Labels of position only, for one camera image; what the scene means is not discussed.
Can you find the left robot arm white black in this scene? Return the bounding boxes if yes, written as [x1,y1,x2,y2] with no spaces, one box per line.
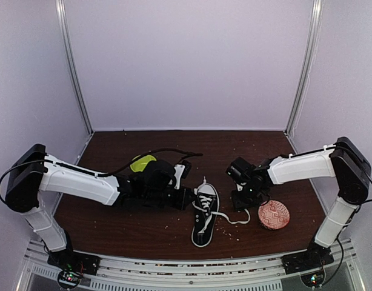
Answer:
[0,144,196,269]

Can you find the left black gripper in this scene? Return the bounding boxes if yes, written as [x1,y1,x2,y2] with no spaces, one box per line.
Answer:
[144,186,197,210]

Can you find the right aluminium frame post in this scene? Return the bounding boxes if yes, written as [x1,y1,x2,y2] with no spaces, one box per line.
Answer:
[285,0,324,137]

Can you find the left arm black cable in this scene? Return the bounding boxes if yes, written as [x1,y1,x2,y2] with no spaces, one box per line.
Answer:
[0,147,204,207]

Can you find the white shoelace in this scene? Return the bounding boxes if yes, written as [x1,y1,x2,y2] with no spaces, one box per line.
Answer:
[194,175,251,240]

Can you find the black white canvas sneaker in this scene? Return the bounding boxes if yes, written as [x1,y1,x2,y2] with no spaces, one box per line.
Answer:
[191,181,220,248]

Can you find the green plastic bowl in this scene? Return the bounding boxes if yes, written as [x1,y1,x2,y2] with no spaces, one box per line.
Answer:
[130,155,157,173]

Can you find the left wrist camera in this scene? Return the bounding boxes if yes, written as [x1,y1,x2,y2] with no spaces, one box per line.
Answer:
[142,160,191,192]

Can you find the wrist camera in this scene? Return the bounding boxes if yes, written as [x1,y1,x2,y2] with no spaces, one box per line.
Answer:
[226,156,256,185]
[142,160,191,192]

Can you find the left aluminium frame post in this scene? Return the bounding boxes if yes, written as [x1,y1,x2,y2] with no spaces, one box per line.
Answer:
[55,0,94,135]

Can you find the aluminium front rail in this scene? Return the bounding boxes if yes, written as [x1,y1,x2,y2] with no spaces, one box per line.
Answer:
[13,239,370,290]

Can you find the aluminium frame post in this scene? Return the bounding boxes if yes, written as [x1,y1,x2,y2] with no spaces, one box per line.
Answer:
[285,0,324,137]
[55,0,94,135]

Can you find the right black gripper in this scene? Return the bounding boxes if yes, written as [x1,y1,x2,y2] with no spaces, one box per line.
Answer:
[231,184,264,211]

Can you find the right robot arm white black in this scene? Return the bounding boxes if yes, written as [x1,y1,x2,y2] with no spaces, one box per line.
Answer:
[226,136,372,268]

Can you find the red white patterned bowl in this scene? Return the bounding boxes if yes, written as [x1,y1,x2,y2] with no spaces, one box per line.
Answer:
[257,200,290,230]

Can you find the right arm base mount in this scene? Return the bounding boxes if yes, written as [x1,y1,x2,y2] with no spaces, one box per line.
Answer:
[281,250,334,288]

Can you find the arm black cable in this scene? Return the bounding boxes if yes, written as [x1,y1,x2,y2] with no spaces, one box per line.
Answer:
[0,147,204,207]
[322,145,372,283]

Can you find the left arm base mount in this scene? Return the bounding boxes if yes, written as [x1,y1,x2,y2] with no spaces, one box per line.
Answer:
[47,253,101,290]

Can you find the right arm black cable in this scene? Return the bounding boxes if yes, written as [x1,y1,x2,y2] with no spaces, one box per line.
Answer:
[322,145,372,283]

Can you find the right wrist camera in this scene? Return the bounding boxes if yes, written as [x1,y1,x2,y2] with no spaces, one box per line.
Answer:
[226,156,256,185]

